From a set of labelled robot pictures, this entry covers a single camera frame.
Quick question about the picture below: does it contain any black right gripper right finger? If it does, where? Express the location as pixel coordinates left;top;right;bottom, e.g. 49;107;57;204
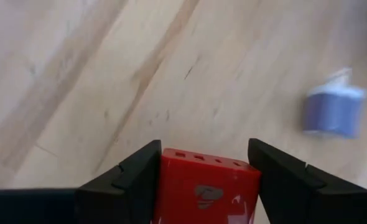
248;138;367;224

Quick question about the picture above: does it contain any purple wall charger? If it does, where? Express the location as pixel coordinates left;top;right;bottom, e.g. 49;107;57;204
301;67;367;140

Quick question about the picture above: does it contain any red cube power adapter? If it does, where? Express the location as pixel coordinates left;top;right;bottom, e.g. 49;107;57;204
151;147;262;224

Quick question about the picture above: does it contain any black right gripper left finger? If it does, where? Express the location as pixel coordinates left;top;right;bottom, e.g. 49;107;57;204
0;139;162;224

